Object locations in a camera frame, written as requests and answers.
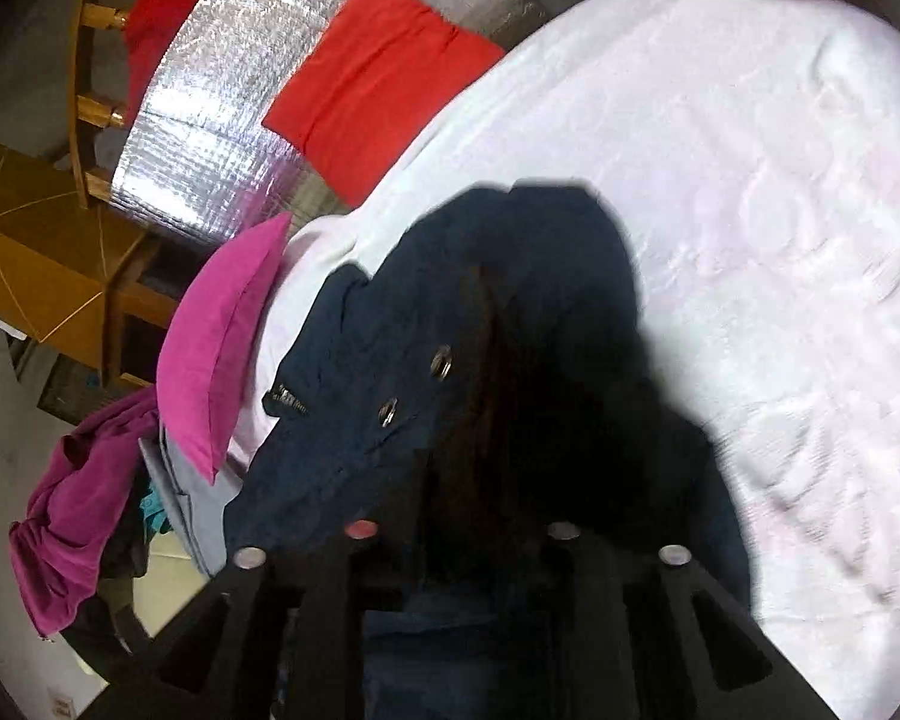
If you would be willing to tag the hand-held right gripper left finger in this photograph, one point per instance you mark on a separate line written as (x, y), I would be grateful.
(345, 577)

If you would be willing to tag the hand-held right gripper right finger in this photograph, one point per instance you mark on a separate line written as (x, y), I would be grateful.
(577, 577)

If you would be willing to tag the navy blue jacket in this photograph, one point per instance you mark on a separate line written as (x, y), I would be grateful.
(390, 300)

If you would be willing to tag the grey cloth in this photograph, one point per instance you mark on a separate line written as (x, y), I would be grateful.
(195, 517)

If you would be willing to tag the teal cloth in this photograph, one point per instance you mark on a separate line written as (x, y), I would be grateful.
(154, 514)

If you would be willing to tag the dark cloth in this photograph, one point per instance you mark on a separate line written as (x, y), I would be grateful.
(124, 547)

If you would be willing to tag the folded magenta cloth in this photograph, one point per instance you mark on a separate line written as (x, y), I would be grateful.
(217, 345)

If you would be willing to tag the magenta garment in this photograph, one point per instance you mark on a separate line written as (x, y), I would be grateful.
(67, 510)

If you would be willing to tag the yellow-brown cardboard box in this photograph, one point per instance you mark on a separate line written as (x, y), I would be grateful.
(37, 270)

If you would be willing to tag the white textured blanket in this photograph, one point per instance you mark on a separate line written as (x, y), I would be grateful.
(720, 165)

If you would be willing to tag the silver foil insulation mat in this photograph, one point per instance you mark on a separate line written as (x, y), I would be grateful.
(217, 105)

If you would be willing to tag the folded red cloth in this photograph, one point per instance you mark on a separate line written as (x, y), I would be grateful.
(375, 82)

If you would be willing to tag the wooden chair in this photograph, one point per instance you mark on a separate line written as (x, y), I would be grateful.
(84, 135)

